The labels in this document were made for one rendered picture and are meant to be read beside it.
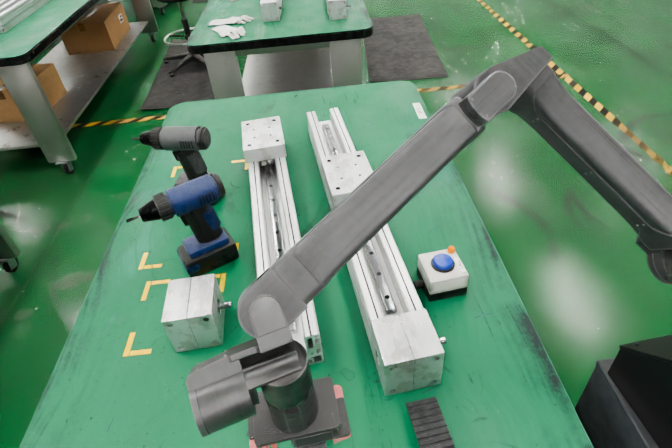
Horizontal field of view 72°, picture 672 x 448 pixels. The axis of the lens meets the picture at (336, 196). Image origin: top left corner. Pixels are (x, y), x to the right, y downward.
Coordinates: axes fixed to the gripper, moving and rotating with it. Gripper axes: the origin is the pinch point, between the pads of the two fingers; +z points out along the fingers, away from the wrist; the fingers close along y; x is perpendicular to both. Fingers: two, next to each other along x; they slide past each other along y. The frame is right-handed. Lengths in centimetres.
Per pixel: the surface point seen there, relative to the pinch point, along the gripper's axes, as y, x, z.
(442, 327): -27.9, -21.1, 12.9
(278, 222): 0, -53, 7
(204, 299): 15.3, -30.9, 2.8
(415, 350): -19.3, -11.8, 3.3
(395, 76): -98, -295, 90
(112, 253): 41, -59, 12
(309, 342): -2.5, -20.3, 7.6
